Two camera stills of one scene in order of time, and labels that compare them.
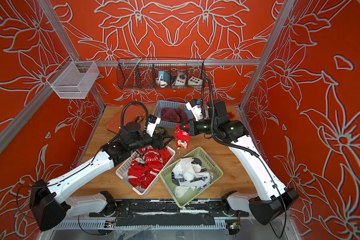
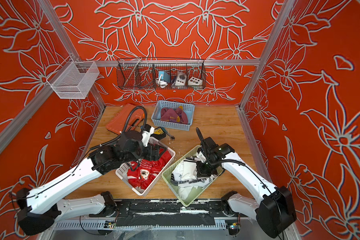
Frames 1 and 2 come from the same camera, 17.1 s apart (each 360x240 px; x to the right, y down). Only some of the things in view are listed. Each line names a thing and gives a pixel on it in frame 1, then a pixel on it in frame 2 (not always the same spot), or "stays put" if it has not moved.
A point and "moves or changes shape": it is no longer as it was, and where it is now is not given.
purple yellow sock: (181, 114) stays put
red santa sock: (138, 174) stays put
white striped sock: (190, 165) moves or changes shape
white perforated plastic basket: (123, 172) stays put
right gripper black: (193, 127) → (200, 172)
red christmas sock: (156, 158) stays put
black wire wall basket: (160, 73) stays put
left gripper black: (156, 145) → (151, 156)
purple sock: (169, 114) stays put
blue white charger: (164, 78) stays put
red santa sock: (182, 137) → (147, 169)
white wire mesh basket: (73, 80) stays put
